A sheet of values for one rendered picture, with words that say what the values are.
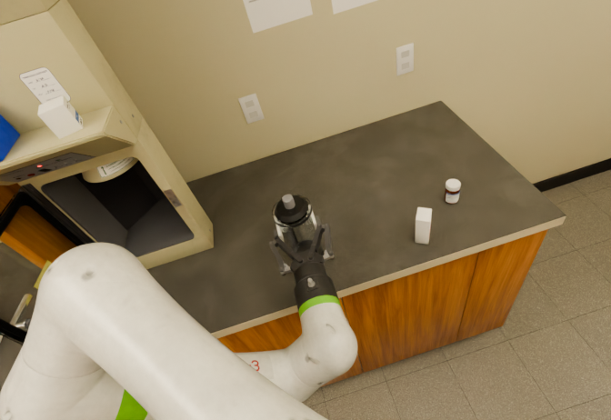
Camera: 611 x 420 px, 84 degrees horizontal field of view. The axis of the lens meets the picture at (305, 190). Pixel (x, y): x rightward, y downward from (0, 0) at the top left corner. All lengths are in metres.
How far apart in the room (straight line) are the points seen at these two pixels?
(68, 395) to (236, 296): 0.59
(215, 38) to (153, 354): 1.03
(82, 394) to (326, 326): 0.39
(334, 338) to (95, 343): 0.40
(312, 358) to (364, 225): 0.52
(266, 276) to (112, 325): 0.68
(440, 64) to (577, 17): 0.59
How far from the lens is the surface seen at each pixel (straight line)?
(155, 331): 0.44
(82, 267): 0.51
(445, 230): 1.11
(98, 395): 0.62
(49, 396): 0.60
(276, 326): 1.16
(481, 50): 1.66
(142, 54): 1.31
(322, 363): 0.70
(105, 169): 1.04
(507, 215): 1.18
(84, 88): 0.90
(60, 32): 0.86
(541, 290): 2.18
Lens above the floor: 1.82
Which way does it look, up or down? 44 degrees down
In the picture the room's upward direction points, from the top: 17 degrees counter-clockwise
